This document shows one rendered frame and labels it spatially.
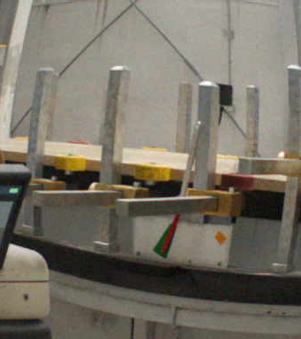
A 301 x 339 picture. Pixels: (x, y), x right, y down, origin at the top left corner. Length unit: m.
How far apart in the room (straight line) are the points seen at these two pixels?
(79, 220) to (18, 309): 1.37
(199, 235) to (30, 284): 0.90
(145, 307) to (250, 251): 0.29
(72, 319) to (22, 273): 1.46
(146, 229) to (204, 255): 0.17
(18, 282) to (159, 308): 1.02
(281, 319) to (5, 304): 0.98
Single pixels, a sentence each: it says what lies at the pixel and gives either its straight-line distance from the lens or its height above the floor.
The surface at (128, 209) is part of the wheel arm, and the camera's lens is 2.13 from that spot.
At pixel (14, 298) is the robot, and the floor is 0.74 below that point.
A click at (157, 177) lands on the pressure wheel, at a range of 2.60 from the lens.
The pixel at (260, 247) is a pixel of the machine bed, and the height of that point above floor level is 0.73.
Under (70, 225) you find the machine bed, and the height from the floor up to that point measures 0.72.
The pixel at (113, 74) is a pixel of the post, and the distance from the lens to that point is 2.56.
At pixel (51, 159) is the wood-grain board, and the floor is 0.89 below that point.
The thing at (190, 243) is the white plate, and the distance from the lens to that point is 2.43.
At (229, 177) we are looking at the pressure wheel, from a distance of 2.44.
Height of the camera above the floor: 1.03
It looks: 3 degrees down
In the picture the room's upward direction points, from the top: 4 degrees clockwise
